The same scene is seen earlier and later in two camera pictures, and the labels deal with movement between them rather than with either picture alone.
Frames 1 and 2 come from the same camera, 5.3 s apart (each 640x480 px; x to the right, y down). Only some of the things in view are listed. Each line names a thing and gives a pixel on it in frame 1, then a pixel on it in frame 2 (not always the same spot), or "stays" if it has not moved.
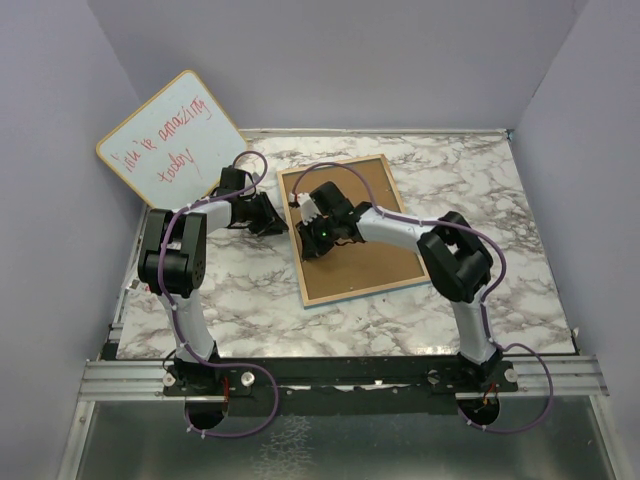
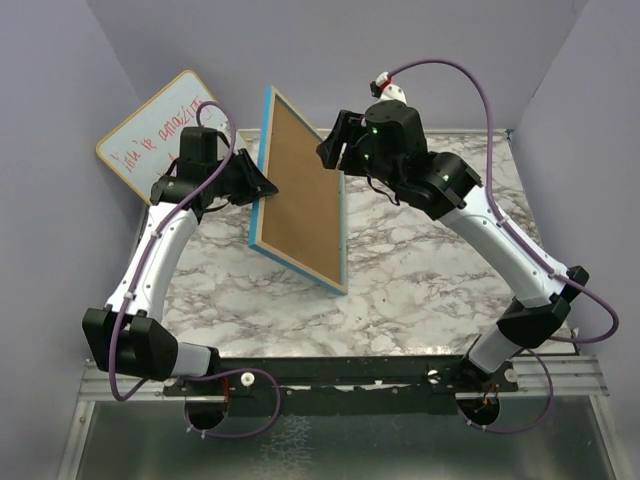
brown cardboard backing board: (339, 269) -> (303, 221)
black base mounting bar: (338, 384) stays
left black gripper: (270, 221) -> (255, 183)
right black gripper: (310, 248) -> (348, 129)
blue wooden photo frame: (359, 267) -> (302, 226)
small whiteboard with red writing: (174, 138) stays
